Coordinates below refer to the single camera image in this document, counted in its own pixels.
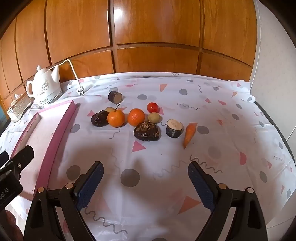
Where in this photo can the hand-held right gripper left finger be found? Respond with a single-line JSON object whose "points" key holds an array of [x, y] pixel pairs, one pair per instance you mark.
{"points": [[91, 180]]}

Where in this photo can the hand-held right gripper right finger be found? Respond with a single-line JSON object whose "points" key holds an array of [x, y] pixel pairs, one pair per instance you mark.
{"points": [[200, 183]]}

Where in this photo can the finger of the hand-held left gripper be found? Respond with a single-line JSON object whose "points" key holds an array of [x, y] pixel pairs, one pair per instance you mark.
{"points": [[3, 158], [23, 156]]}

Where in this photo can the pink tray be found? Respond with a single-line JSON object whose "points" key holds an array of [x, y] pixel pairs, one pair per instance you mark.
{"points": [[57, 139]]}

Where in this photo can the small yellowish round potato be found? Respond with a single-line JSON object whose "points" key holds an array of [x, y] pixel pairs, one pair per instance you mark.
{"points": [[109, 109], [153, 117]]}

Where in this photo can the blue printed box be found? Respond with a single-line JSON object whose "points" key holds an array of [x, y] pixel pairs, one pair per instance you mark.
{"points": [[2, 115]]}

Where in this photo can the white patterned tablecloth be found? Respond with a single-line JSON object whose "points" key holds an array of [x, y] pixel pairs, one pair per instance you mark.
{"points": [[161, 162]]}

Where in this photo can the orange carrot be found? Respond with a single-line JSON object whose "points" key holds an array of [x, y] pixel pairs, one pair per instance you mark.
{"points": [[189, 135]]}

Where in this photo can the clear patterned tissue box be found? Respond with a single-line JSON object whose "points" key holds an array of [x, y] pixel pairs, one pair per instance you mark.
{"points": [[19, 106]]}

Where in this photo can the dark sugarcane piece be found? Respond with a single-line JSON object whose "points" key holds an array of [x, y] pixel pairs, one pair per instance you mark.
{"points": [[115, 97], [174, 129]]}

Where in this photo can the small dark wrinkled fruit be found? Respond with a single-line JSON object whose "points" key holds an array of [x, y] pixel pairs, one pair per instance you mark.
{"points": [[99, 118]]}

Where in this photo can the orange with stem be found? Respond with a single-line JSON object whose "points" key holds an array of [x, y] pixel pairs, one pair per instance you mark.
{"points": [[116, 118]]}

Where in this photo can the white ceramic electric kettle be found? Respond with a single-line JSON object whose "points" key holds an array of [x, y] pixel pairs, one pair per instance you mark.
{"points": [[45, 89]]}

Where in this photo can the large dark wrinkled fruit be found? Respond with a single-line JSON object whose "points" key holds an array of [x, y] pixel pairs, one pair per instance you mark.
{"points": [[147, 131]]}

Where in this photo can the stemless orange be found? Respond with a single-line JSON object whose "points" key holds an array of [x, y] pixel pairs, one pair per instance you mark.
{"points": [[136, 117]]}

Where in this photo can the red tomato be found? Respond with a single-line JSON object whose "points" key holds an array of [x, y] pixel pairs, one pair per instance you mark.
{"points": [[152, 107]]}

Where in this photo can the wooden wardrobe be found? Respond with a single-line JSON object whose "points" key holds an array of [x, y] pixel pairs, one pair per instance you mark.
{"points": [[150, 23]]}

